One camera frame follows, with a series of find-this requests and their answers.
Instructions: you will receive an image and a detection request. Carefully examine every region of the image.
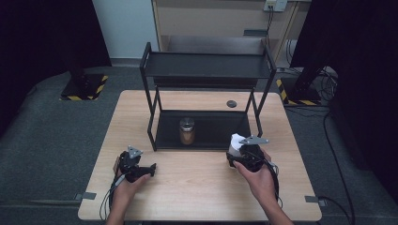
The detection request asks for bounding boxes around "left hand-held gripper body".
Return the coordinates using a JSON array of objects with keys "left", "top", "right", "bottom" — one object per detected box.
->
[{"left": 117, "top": 144, "right": 152, "bottom": 184}]

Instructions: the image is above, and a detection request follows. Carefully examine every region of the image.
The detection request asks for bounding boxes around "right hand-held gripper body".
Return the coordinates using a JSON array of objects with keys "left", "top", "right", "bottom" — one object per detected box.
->
[{"left": 229, "top": 134, "right": 270, "bottom": 173}]

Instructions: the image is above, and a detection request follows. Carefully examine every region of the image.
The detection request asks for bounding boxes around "white-lid spice jar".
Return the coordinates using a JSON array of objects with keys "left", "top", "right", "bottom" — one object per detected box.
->
[{"left": 227, "top": 132, "right": 249, "bottom": 158}]

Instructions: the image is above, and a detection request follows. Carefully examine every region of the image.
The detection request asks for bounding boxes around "silver-lid spice jar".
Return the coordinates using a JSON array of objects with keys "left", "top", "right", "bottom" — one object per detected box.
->
[{"left": 178, "top": 116, "right": 196, "bottom": 146}]

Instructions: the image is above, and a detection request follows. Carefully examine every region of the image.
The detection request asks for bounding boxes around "black metal two-tier rack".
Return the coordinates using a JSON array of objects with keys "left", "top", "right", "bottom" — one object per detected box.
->
[{"left": 139, "top": 41, "right": 278, "bottom": 154}]

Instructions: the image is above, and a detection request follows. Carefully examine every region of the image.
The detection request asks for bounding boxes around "person's left hand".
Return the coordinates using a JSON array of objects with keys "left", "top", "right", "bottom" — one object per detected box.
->
[{"left": 112, "top": 156, "right": 152, "bottom": 204}]

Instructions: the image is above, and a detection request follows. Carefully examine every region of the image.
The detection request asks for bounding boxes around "person's right hand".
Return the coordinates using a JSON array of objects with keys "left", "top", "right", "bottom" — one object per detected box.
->
[{"left": 232, "top": 147, "right": 280, "bottom": 205}]

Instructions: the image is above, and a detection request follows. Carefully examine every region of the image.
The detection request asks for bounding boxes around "black stand with striped base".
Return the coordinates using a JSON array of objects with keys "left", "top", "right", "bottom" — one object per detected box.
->
[
  {"left": 59, "top": 31, "right": 109, "bottom": 102},
  {"left": 275, "top": 46, "right": 322, "bottom": 107}
]

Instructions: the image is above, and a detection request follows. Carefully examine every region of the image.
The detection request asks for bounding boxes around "beige wooden cabinet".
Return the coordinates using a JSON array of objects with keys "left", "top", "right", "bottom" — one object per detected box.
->
[{"left": 151, "top": 0, "right": 313, "bottom": 64}]

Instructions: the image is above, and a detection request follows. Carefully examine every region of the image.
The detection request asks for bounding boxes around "dark curtain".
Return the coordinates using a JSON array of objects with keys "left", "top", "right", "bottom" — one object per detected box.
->
[
  {"left": 288, "top": 0, "right": 398, "bottom": 196},
  {"left": 0, "top": 0, "right": 113, "bottom": 139}
]

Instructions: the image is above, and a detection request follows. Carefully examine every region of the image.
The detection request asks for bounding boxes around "right hand-held gripper cable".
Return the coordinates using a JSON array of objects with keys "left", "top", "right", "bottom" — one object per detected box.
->
[{"left": 263, "top": 158, "right": 283, "bottom": 210}]

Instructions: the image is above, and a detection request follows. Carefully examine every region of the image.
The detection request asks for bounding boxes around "hand-held gripper cable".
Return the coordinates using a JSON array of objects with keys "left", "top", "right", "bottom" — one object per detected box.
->
[
  {"left": 263, "top": 158, "right": 283, "bottom": 210},
  {"left": 99, "top": 173, "right": 127, "bottom": 221}
]

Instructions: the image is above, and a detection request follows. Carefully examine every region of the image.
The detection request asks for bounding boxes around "left hand-held gripper cable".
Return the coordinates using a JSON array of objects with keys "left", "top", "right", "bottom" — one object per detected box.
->
[{"left": 99, "top": 173, "right": 127, "bottom": 221}]

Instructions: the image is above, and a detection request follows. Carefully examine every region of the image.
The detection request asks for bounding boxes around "grey metal table bracket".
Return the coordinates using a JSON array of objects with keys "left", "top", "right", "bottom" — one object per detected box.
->
[
  {"left": 304, "top": 195, "right": 329, "bottom": 207},
  {"left": 73, "top": 191, "right": 98, "bottom": 202}
]

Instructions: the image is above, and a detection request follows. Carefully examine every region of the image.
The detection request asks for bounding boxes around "long black floor cable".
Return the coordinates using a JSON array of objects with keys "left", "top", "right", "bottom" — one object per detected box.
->
[{"left": 317, "top": 111, "right": 357, "bottom": 225}]

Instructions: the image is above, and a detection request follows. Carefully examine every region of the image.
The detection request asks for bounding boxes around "tangle of black cables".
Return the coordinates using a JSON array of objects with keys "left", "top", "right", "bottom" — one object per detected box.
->
[{"left": 276, "top": 38, "right": 340, "bottom": 106}]

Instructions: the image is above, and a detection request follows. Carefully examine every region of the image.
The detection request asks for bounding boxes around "grey cabinet handle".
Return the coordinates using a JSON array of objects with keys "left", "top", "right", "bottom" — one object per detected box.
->
[{"left": 243, "top": 29, "right": 268, "bottom": 38}]

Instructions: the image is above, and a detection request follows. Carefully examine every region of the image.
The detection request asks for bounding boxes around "black socket cable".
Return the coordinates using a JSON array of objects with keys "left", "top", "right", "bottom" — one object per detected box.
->
[{"left": 264, "top": 5, "right": 274, "bottom": 48}]

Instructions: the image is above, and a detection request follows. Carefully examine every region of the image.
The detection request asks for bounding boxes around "white wall socket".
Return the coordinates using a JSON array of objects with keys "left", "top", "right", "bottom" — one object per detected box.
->
[{"left": 263, "top": 0, "right": 288, "bottom": 13}]

